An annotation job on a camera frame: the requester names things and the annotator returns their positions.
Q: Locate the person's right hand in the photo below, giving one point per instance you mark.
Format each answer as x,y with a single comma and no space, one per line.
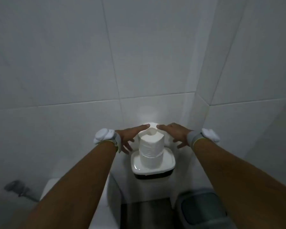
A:
177,134

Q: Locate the person's left hand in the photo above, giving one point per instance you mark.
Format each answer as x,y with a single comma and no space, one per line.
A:
131,135

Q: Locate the white holder lid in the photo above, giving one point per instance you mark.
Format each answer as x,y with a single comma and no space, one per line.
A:
168,162

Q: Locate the brown wall paper holder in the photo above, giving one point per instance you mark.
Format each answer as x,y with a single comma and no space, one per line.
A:
154,176

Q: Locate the person's right forearm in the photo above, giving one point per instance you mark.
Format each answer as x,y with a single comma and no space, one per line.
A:
240,188

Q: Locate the person's left forearm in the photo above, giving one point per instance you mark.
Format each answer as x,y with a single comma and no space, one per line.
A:
80,188

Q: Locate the white tracker with gray wristband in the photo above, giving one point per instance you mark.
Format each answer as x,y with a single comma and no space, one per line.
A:
103,135
211,135

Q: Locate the gray trash bin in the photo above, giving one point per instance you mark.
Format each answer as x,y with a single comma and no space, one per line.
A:
200,209

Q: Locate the chrome bidet sprayer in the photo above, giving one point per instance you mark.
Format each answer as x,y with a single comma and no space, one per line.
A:
14,186

